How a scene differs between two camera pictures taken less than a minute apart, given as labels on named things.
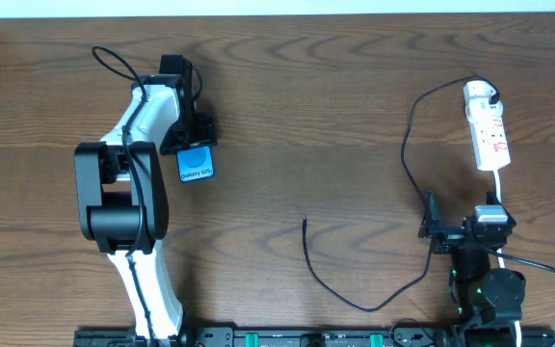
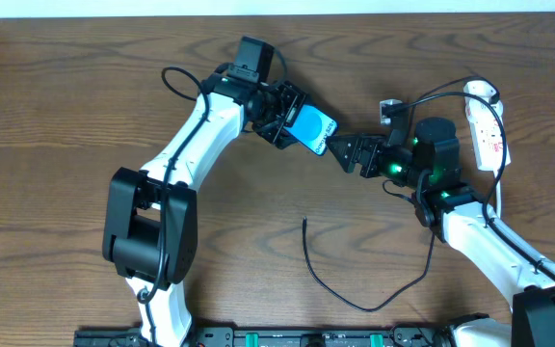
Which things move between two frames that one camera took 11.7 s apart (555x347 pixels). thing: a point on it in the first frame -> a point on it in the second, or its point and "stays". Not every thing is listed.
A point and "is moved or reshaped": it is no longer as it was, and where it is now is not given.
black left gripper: (189, 140) -> (282, 116)
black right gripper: (451, 232) -> (367, 156)
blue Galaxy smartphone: (196, 163) is moved or reshaped
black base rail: (321, 336) stays
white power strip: (488, 136) stays
